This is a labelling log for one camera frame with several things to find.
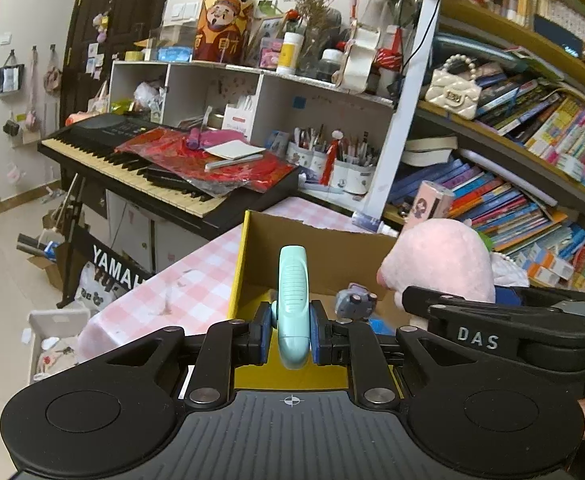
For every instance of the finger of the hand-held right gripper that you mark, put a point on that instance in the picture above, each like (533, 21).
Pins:
(432, 300)
(562, 297)

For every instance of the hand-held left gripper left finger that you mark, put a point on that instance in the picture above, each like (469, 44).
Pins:
(267, 332)

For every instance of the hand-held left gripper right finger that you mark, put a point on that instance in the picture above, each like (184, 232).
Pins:
(316, 332)

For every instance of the pink plush toy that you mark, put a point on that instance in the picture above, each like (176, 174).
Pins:
(437, 260)

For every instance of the yellow cardboard box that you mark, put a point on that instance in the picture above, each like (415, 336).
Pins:
(257, 260)

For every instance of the orange blue carton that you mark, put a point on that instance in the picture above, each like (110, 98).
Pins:
(552, 260)
(532, 272)

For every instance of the white quilted pouch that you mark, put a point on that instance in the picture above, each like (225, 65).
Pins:
(510, 270)

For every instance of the white jar green lid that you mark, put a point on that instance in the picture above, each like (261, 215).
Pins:
(483, 241)

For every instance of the white glue tube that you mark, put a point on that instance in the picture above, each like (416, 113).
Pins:
(372, 222)

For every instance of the pink cartoon dispenser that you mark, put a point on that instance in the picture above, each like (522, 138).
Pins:
(430, 200)

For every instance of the row of large colourful books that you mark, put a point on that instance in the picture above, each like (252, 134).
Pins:
(502, 205)

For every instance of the white light bar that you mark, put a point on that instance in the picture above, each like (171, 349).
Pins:
(507, 177)

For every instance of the white pen cup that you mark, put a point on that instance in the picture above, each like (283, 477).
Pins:
(298, 154)
(321, 161)
(340, 177)
(361, 181)

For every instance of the thick white book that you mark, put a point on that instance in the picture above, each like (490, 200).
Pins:
(430, 150)

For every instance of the red plastic bag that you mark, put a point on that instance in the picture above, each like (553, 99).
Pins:
(252, 170)

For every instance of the black keyboard stand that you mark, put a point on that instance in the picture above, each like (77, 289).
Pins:
(112, 265)

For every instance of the white shopping bag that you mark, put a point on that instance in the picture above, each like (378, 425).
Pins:
(102, 287)

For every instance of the silver flat bar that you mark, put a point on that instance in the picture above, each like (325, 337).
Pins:
(232, 162)

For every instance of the wooden bookshelf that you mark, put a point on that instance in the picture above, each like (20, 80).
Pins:
(402, 125)

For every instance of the white notepad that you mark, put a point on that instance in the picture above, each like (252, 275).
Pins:
(235, 150)

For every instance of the row of thin colourful books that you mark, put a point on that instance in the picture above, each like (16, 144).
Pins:
(537, 110)

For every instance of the magenta plastic wrap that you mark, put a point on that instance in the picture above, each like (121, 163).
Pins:
(200, 137)

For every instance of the white pearl quilted handbag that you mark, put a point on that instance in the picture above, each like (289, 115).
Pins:
(452, 92)

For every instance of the white plastic bin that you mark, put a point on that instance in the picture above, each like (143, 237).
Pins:
(57, 330)

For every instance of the white box red stripe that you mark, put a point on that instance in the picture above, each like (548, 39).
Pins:
(237, 122)

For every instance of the white shelf unit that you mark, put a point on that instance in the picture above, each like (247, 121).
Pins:
(282, 95)

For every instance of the black electronic keyboard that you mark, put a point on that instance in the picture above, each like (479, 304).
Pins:
(102, 145)

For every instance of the white ribbon roll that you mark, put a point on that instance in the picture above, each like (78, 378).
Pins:
(360, 60)

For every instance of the dark jar white lid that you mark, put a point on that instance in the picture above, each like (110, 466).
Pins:
(331, 67)

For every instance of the clear plastic bag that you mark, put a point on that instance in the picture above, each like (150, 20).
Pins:
(148, 97)

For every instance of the white bottle yellow label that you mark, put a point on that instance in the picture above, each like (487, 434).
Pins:
(290, 55)

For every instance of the blue tissue pack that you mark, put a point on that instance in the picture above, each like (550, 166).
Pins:
(175, 54)

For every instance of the cartoon fortune god box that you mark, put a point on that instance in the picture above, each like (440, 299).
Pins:
(222, 30)

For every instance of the small yellow tape roll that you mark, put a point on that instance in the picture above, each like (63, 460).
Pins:
(135, 56)

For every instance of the clear acrylic box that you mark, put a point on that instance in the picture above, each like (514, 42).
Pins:
(172, 35)

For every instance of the pink hanging bag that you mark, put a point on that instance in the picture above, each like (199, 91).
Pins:
(32, 115)
(52, 77)

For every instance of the dried flower bunch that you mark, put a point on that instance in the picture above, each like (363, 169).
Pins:
(312, 0)

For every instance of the small black bag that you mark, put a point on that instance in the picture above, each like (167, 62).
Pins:
(11, 128)

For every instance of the black white tote bag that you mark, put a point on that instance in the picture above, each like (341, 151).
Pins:
(10, 77)

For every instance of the dark wooden door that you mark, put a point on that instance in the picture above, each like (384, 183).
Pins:
(122, 0)

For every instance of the white light switch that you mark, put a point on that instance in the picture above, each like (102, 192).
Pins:
(185, 12)

